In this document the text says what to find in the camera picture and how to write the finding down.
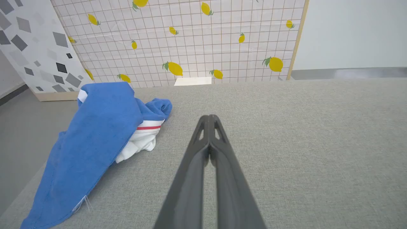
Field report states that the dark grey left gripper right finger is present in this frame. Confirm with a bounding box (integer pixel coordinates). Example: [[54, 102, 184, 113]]
[[210, 114, 267, 229]]

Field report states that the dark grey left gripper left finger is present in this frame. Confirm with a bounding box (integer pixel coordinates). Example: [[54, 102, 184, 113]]
[[154, 115, 210, 229]]

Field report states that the blue basketball jersey white trim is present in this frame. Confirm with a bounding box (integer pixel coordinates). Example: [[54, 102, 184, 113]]
[[21, 82, 173, 229]]

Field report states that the grey fabric sofa cushion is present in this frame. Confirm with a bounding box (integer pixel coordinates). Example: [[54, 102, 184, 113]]
[[0, 78, 407, 229]]

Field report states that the white rectangular box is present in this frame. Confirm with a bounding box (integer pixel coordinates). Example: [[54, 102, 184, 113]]
[[174, 77, 212, 86]]

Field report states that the lemon print grid partition panel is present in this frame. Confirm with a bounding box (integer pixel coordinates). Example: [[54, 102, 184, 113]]
[[51, 0, 309, 89]]

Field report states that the grey terrazzo pattern panel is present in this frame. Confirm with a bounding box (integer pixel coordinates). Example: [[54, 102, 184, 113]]
[[0, 0, 94, 101]]

